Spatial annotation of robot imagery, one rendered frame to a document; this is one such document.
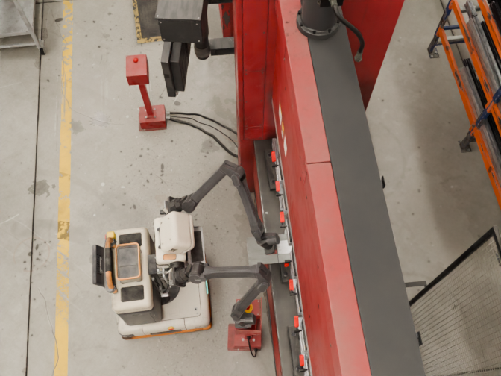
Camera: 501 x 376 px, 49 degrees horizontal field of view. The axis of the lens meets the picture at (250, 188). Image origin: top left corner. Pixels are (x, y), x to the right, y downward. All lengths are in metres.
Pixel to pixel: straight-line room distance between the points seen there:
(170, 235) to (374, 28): 1.56
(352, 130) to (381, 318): 0.75
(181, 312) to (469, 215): 2.48
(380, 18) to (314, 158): 1.11
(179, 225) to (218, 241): 1.44
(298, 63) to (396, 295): 1.05
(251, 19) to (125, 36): 2.93
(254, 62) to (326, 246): 1.42
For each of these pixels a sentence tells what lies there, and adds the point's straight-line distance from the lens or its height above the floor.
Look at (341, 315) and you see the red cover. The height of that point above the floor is 2.30.
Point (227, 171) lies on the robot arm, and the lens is 2.99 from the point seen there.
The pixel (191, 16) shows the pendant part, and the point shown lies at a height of 1.95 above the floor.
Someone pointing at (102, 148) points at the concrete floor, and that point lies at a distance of 4.98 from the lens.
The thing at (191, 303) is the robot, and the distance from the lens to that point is 4.04.
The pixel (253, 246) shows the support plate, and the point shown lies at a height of 1.00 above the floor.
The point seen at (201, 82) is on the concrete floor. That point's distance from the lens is 5.21.
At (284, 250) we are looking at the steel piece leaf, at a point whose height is 1.00.
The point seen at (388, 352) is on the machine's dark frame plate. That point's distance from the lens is 1.97.
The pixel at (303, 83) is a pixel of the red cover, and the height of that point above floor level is 2.30.
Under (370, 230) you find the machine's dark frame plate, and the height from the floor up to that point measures 2.30.
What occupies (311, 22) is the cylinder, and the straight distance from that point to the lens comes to 2.47.
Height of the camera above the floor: 4.19
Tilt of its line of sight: 65 degrees down
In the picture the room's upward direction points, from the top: straight up
